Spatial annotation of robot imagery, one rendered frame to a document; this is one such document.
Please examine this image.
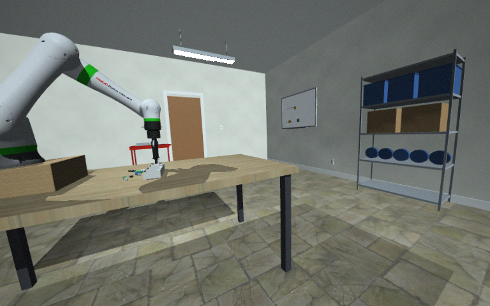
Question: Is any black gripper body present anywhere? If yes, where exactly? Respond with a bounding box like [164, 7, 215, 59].
[147, 130, 161, 144]

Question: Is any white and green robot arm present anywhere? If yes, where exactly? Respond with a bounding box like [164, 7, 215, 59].
[0, 33, 162, 169]

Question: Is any white three-compartment bin rack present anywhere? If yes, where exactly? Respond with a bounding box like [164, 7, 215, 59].
[142, 163, 164, 180]

